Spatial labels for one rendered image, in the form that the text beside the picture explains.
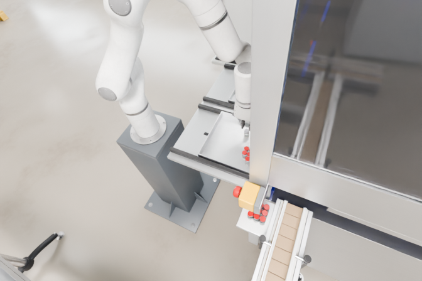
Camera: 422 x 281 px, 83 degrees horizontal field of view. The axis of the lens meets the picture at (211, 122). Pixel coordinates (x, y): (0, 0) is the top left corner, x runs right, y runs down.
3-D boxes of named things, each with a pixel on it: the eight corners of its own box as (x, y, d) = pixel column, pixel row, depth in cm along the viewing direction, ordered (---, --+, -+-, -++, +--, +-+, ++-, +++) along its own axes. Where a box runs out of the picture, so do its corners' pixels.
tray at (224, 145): (290, 135, 108) (291, 130, 106) (273, 185, 95) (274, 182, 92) (221, 115, 120) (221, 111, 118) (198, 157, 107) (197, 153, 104)
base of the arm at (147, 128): (123, 138, 121) (106, 115, 107) (144, 111, 131) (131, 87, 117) (153, 150, 115) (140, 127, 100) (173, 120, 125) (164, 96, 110)
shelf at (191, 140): (308, 82, 130) (309, 79, 128) (269, 198, 94) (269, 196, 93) (227, 65, 147) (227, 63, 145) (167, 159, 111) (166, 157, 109)
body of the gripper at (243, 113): (262, 95, 91) (261, 114, 100) (237, 89, 95) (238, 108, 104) (256, 109, 87) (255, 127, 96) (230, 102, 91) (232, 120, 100)
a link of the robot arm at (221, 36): (206, 2, 76) (242, 73, 96) (194, 31, 67) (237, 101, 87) (232, -9, 72) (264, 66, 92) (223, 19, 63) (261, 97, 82)
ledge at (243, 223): (283, 209, 91) (284, 207, 89) (273, 243, 84) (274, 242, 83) (248, 195, 96) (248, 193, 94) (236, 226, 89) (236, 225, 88)
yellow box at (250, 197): (264, 196, 85) (265, 187, 79) (258, 214, 81) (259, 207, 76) (244, 187, 88) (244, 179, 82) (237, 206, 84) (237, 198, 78)
